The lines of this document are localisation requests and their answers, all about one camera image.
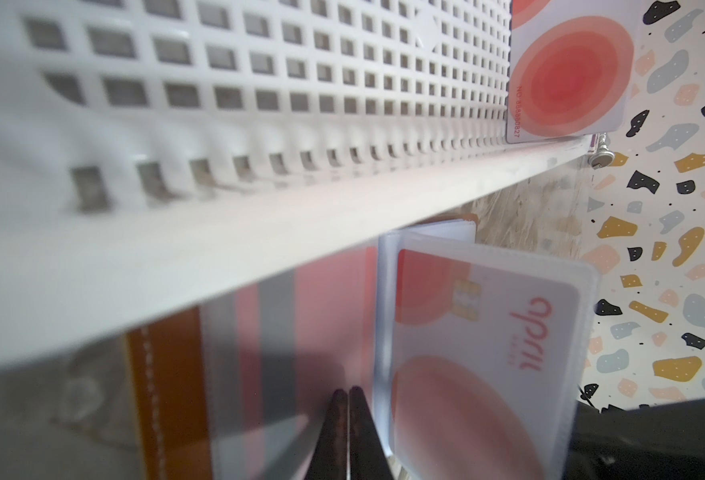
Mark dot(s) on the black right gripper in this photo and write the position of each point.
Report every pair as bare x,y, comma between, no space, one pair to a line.
659,442

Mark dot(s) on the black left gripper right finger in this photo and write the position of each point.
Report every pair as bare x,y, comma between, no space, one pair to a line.
367,458

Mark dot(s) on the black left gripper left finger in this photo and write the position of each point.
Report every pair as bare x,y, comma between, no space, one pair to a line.
330,458

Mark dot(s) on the brown leather card holder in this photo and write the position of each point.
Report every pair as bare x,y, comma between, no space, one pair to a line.
185,367

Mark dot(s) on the red white credit card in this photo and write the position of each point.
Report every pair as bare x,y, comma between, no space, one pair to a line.
570,67
302,335
481,369

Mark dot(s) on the white plastic slotted basket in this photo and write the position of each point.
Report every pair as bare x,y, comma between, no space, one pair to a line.
154,154

